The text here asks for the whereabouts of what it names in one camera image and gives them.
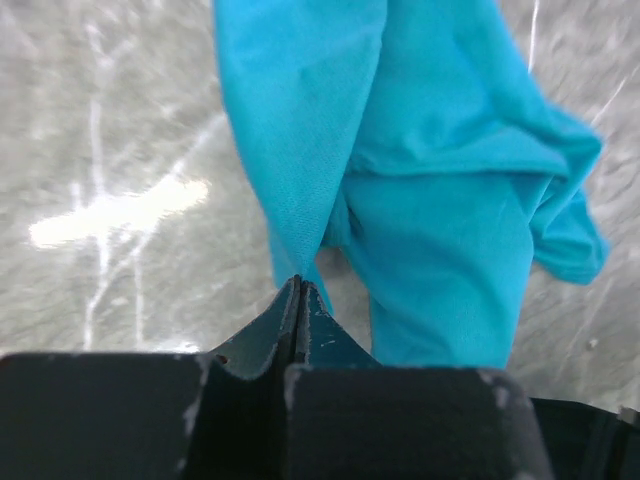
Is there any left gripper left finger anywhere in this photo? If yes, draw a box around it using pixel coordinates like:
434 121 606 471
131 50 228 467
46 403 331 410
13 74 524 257
211 276 301 379

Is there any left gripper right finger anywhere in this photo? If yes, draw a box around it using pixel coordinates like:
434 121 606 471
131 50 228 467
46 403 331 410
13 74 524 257
298 281 381 368

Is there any teal t shirt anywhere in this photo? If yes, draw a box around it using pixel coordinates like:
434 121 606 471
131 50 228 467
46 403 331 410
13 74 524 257
212 1 607 369

